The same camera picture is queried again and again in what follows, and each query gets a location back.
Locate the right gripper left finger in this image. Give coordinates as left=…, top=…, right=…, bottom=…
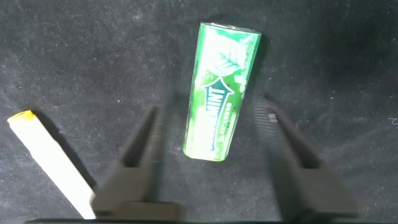
left=91, top=104, right=183, bottom=220

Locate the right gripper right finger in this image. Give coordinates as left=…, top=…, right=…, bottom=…
left=253, top=96, right=360, bottom=220

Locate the white marker pen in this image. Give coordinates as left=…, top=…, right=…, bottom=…
left=6, top=110, right=97, bottom=220

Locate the green mint gum box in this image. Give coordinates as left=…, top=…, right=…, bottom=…
left=182, top=21, right=262, bottom=162

